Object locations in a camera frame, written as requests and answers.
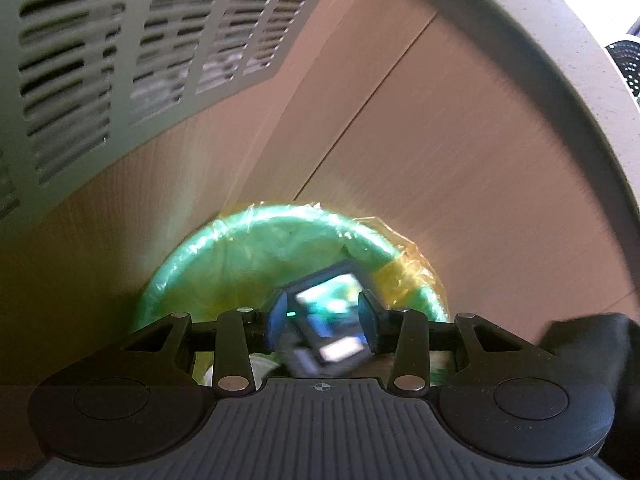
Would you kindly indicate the clear plastic bag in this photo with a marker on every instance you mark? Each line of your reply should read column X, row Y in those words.
column 314, row 328

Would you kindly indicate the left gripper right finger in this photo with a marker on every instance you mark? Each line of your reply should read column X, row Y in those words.
column 403, row 333

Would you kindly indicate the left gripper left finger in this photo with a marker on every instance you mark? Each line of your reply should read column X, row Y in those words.
column 242, row 332

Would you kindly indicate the black perforated wall rack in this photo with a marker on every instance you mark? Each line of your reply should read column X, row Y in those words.
column 626, row 56

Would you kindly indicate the cabinet vent grille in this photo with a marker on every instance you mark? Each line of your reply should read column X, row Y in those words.
column 85, row 82

